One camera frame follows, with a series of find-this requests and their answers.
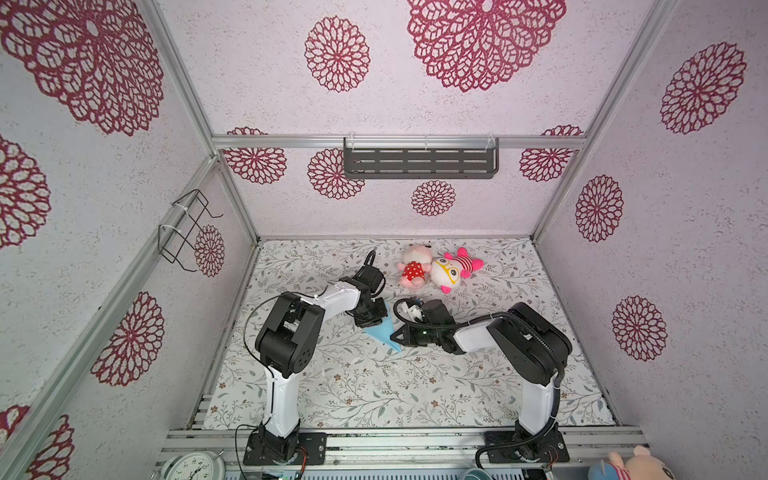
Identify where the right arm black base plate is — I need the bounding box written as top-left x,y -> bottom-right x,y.
484,430 -> 571,464

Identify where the white analog clock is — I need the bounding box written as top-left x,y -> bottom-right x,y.
160,450 -> 226,480

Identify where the blue plush toy foreground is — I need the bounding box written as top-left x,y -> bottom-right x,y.
588,460 -> 620,480

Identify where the teal round cup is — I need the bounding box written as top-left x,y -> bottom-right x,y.
458,468 -> 493,480

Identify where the light blue paper sheet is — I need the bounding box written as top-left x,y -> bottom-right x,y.
363,304 -> 402,352

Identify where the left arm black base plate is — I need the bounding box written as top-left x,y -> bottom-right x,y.
242,429 -> 327,466

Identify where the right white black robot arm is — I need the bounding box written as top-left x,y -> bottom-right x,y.
390,298 -> 573,442

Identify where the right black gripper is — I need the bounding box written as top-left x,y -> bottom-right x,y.
389,323 -> 441,347

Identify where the floral patterned table mat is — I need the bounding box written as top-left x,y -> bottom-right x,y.
203,238 -> 619,431

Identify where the black wire wall rack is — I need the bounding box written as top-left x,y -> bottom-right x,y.
156,189 -> 226,278

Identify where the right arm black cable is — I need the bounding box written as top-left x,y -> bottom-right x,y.
392,296 -> 568,472

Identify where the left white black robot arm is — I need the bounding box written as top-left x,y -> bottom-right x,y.
255,266 -> 388,439

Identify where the pink plush doll red dress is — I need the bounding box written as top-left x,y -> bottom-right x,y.
397,245 -> 433,290

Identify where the pink plush toy foreground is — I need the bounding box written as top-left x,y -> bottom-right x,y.
608,445 -> 676,480

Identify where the yellow face plush doll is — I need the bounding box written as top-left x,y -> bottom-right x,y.
429,247 -> 485,294

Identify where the grey slotted wall shelf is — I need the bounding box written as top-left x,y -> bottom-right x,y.
342,137 -> 499,180

